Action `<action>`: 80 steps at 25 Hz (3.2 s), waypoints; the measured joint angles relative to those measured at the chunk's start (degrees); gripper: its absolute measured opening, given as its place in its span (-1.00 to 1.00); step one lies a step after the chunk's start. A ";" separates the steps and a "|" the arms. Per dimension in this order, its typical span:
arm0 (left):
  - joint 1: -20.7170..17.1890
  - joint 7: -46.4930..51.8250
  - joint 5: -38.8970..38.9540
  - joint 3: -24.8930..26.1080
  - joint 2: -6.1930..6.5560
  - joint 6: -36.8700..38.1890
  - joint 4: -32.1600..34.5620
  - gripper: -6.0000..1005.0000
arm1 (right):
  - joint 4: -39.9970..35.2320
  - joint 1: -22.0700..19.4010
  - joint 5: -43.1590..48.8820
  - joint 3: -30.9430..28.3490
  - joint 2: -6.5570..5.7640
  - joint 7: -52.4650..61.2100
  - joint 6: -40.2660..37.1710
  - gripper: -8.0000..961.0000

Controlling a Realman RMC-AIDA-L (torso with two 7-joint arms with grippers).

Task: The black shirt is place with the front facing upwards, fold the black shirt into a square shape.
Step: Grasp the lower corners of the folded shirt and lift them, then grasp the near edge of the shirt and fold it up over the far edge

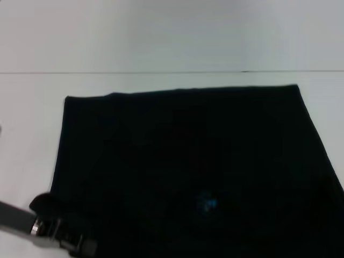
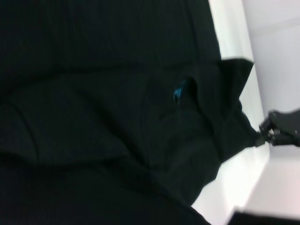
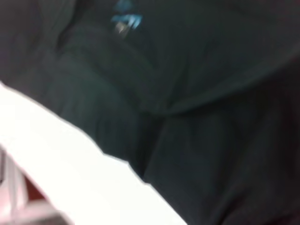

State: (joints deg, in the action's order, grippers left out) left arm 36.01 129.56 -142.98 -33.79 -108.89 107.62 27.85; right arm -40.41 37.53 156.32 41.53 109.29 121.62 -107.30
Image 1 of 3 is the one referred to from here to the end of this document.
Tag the black shirt with FREE print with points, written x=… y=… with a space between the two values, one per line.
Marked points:
x=188 y=161

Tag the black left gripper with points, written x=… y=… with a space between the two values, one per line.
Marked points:
x=18 y=219

